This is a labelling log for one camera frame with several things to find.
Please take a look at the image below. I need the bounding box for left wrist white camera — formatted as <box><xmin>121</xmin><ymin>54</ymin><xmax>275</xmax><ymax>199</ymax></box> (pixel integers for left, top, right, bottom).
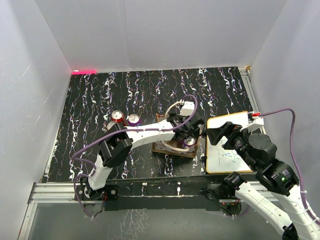
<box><xmin>179</xmin><ymin>101</ymin><xmax>195</xmax><ymax>116</ymax></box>

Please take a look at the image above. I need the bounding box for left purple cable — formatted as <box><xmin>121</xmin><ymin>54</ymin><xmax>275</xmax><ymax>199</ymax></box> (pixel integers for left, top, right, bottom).
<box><xmin>71</xmin><ymin>94</ymin><xmax>198</xmax><ymax>221</ymax></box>

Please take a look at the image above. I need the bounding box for wrist white camera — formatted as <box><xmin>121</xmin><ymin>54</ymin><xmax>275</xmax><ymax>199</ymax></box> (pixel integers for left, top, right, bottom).
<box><xmin>179</xmin><ymin>101</ymin><xmax>195</xmax><ymax>116</ymax></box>
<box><xmin>240</xmin><ymin>111</ymin><xmax>264</xmax><ymax>132</ymax></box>

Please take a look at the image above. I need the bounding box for pink tape strip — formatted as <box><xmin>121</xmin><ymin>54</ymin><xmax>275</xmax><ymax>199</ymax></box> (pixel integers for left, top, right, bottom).
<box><xmin>72</xmin><ymin>70</ymin><xmax>97</xmax><ymax>75</ymax></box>

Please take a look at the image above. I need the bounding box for aluminium frame rail right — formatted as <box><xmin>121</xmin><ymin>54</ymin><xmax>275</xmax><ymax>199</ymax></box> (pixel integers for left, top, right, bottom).
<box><xmin>238</xmin><ymin>66</ymin><xmax>280</xmax><ymax>172</ymax></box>

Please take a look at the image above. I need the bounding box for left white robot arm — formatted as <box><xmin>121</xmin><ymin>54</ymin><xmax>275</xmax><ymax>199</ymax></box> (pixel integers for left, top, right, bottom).
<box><xmin>72</xmin><ymin>113</ymin><xmax>205</xmax><ymax>200</ymax></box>

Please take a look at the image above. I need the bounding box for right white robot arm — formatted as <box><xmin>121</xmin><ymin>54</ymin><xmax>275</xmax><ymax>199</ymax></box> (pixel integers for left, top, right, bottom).
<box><xmin>204</xmin><ymin>121</ymin><xmax>320</xmax><ymax>240</ymax></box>

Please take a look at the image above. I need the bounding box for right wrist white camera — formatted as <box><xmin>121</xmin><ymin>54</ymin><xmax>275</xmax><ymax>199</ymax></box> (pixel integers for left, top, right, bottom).
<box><xmin>240</xmin><ymin>111</ymin><xmax>264</xmax><ymax>132</ymax></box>

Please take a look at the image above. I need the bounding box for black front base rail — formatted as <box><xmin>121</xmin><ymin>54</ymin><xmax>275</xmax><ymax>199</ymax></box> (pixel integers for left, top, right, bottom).
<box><xmin>74</xmin><ymin>175</ymin><xmax>239</xmax><ymax>211</ymax></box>

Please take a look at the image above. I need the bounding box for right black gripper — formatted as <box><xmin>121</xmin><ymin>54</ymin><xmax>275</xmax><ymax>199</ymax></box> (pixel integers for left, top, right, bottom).
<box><xmin>205</xmin><ymin>120</ymin><xmax>258</xmax><ymax>170</ymax></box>

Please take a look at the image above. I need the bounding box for white whiteboard yellow rim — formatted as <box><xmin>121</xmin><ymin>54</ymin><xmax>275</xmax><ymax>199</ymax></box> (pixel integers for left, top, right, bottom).
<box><xmin>205</xmin><ymin>111</ymin><xmax>252</xmax><ymax>174</ymax></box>

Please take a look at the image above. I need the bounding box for red cola can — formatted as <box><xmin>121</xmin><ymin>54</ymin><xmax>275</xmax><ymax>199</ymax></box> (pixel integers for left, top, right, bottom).
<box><xmin>110</xmin><ymin>110</ymin><xmax>127</xmax><ymax>126</ymax></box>

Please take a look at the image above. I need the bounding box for purple Fanta can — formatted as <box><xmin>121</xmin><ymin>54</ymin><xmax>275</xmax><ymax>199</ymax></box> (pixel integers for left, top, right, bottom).
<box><xmin>127</xmin><ymin>113</ymin><xmax>141</xmax><ymax>127</ymax></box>
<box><xmin>182</xmin><ymin>136</ymin><xmax>197</xmax><ymax>148</ymax></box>
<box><xmin>106</xmin><ymin>121</ymin><xmax>117</xmax><ymax>131</ymax></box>

